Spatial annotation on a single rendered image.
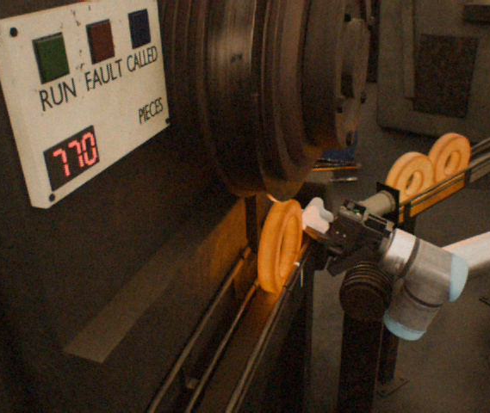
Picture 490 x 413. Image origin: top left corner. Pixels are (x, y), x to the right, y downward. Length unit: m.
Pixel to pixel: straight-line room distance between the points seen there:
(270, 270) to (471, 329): 1.25
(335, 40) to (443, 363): 1.40
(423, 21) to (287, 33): 2.90
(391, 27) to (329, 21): 2.93
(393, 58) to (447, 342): 2.17
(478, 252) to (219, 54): 0.77
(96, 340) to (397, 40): 3.21
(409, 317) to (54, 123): 0.84
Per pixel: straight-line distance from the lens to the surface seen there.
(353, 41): 0.80
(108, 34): 0.61
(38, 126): 0.53
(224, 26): 0.67
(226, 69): 0.67
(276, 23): 0.68
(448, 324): 2.07
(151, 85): 0.70
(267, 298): 1.03
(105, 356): 0.64
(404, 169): 1.35
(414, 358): 1.91
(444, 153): 1.47
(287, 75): 0.70
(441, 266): 1.09
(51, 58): 0.54
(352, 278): 1.33
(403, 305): 1.15
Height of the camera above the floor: 1.30
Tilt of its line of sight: 28 degrees down
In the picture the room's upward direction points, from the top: 2 degrees counter-clockwise
